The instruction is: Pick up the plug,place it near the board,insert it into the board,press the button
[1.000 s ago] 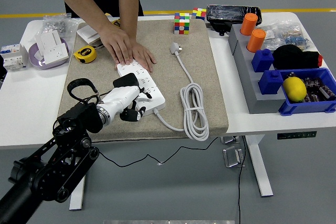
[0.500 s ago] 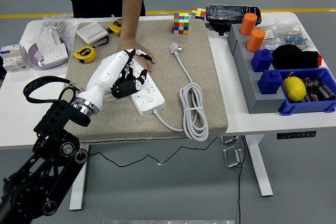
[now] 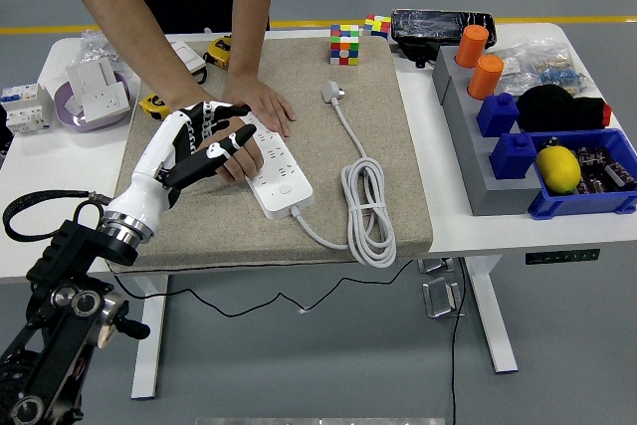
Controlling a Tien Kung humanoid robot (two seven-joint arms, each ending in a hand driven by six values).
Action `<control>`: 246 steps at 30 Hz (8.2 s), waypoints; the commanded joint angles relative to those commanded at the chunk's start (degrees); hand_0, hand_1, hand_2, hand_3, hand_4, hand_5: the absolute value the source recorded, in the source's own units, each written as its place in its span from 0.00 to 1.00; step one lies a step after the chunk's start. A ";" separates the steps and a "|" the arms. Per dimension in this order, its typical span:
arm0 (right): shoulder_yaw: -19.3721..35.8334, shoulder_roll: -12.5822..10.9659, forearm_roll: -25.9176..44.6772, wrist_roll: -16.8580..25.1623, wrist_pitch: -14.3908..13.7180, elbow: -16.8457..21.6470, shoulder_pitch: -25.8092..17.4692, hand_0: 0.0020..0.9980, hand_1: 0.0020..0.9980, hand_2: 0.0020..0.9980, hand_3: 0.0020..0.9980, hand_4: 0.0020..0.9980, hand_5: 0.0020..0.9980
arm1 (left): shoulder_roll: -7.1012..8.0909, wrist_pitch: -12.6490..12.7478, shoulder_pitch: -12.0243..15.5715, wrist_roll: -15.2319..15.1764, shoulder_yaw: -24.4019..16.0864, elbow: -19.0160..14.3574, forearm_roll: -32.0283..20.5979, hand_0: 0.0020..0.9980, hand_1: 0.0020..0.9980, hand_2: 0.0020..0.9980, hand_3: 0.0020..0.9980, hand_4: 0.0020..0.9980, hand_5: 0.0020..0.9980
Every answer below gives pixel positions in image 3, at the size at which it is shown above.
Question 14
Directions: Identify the orange cylinder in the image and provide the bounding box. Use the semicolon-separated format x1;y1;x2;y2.
454;24;490;69
466;54;506;101

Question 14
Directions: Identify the black table control panel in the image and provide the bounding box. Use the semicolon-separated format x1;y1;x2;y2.
525;248;601;266

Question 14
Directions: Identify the clear bag of white parts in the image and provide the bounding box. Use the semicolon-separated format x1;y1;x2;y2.
492;44;530;96

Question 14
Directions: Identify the person's right hand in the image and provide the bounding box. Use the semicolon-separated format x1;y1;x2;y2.
198;118;266;182

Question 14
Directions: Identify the white power strip cable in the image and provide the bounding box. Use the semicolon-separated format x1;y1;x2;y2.
290;79;398;270

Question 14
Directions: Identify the clear bag of blue parts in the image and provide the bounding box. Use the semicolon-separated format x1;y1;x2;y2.
517;36;592;98

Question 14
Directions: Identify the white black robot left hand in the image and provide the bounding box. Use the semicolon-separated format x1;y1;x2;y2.
106;100;259;236

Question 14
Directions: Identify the small metal bracket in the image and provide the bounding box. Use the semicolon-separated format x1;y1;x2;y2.
417;258;455;275

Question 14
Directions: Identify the white wall socket panel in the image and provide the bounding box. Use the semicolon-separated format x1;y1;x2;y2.
79;81;128;123

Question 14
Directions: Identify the large metal bracket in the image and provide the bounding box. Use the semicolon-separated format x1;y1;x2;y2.
421;276;467;319

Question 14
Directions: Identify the white circuit breaker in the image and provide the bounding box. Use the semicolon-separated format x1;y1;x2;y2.
0;82;55;135

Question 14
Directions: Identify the person's left hand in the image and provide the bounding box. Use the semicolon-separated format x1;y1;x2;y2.
221;75;298;139

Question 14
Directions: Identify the thin black adapter cord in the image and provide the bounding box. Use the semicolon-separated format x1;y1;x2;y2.
107;259;422;319

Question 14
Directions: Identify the white plastic panel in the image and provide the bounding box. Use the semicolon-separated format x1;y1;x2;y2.
66;57;118;98

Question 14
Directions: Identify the black cloth with red end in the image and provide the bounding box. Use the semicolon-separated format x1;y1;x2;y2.
516;84;613;133

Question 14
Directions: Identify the small Rubik's cube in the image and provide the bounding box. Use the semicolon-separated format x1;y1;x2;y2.
361;14;392;41

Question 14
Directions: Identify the white power strip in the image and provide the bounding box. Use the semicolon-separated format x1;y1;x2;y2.
233;112;315;222

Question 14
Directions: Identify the boxy yellow tape measure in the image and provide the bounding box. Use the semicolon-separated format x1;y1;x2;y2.
203;35;233;72

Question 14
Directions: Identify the white wall switch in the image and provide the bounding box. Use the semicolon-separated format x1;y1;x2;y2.
168;40;208;74

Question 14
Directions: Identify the black floor cable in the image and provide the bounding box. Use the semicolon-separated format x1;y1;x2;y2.
447;258;469;425

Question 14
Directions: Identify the purple bowl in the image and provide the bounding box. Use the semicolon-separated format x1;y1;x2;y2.
53;71;133;134

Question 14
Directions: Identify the large Rubik's cube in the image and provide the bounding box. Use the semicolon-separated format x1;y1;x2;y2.
328;23;361;67

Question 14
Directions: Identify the flat yellow tape measure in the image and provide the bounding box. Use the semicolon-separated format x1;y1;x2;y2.
137;66;208;121

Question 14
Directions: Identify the large blue block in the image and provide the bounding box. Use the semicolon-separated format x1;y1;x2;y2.
488;131;539;181

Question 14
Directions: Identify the clear bag of metal parts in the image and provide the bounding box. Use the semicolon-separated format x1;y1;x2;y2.
79;26;125;72

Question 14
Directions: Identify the white table leg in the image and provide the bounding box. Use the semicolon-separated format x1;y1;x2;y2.
460;255;520;374
130;273;170;401

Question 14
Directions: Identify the yellow lemon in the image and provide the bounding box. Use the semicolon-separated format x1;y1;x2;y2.
534;144;582;195

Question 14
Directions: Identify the blue plastic bin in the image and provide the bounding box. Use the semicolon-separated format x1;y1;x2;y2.
527;127;637;221

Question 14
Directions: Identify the grey-brown fabric mat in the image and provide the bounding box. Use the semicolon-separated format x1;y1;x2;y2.
103;36;434;275

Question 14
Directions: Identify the grey stepped block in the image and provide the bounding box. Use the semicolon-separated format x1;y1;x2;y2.
431;44;543;217

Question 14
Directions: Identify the black wrapped box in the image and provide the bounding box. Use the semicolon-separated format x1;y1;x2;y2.
390;8;498;70

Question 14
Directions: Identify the small blue block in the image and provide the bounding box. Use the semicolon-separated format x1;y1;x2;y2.
475;92;521;138

